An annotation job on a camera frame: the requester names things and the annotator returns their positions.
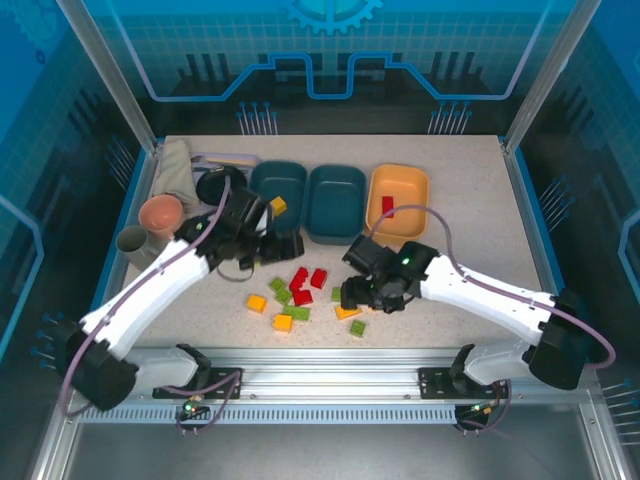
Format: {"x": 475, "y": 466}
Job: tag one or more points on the beige cloth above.
{"x": 175, "y": 170}

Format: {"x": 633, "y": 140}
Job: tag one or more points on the small LED circuit board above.
{"x": 480, "y": 410}
{"x": 190, "y": 409}

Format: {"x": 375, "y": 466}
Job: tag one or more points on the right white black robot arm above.
{"x": 490, "y": 295}

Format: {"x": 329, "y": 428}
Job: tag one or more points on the pink bowl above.
{"x": 160, "y": 215}

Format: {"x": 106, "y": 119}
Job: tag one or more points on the orange plastic container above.
{"x": 405, "y": 185}

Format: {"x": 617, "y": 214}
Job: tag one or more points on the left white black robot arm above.
{"x": 150, "y": 295}

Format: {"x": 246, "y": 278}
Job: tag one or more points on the aluminium table side rail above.
{"x": 135, "y": 200}
{"x": 532, "y": 250}

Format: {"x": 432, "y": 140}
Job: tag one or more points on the red lego brick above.
{"x": 318, "y": 278}
{"x": 391, "y": 216}
{"x": 299, "y": 279}
{"x": 387, "y": 203}
{"x": 302, "y": 297}

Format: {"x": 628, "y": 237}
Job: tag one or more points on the teal plastic container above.
{"x": 335, "y": 205}
{"x": 280, "y": 175}

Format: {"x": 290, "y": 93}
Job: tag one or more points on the aluminium frame post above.
{"x": 547, "y": 75}
{"x": 107, "y": 75}

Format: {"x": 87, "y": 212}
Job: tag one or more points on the yellow lego cube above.
{"x": 278, "y": 205}
{"x": 282, "y": 322}
{"x": 256, "y": 303}

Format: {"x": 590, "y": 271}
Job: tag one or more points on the grey cup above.
{"x": 132, "y": 242}

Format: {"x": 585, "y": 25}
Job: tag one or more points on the aluminium mounting rail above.
{"x": 325, "y": 372}

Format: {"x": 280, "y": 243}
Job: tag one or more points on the yellow lego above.
{"x": 347, "y": 313}

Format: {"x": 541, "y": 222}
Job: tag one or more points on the black round bowl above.
{"x": 210, "y": 187}

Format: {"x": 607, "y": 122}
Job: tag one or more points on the green lego plate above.
{"x": 277, "y": 285}
{"x": 357, "y": 328}
{"x": 335, "y": 294}
{"x": 296, "y": 313}
{"x": 283, "y": 296}

